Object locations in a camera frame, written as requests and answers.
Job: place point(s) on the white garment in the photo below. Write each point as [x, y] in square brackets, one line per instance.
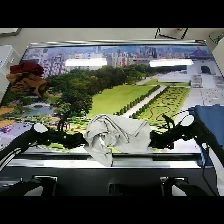
[123, 133]

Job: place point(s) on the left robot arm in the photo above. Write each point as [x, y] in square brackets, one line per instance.
[20, 142]

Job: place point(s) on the blue garment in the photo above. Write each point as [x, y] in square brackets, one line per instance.
[211, 121]

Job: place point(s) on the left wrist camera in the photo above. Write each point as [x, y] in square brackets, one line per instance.
[62, 124]

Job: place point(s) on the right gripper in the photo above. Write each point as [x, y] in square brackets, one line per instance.
[161, 140]

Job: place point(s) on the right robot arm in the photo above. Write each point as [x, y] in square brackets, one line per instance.
[196, 130]

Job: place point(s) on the red garment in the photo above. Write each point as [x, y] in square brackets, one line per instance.
[26, 68]

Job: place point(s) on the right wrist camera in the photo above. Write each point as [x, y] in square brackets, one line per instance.
[169, 124]

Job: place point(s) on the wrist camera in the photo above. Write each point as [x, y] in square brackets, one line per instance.
[62, 124]
[169, 124]

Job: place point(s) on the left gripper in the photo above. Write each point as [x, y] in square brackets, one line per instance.
[74, 140]

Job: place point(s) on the brown garment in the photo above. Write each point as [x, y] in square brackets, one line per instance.
[28, 85]

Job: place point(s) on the silver frame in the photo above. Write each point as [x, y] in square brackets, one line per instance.
[100, 163]

